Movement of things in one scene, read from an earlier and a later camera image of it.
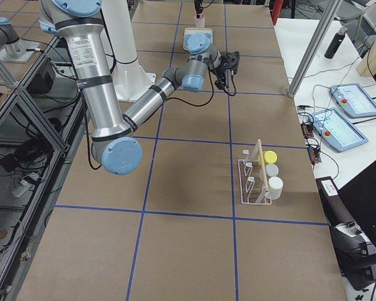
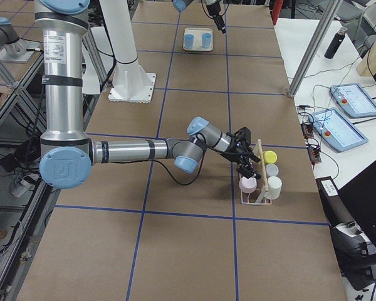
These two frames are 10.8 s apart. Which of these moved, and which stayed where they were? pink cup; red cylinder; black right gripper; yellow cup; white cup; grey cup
Moved: pink cup; black right gripper
Stayed: grey cup; white cup; red cylinder; yellow cup
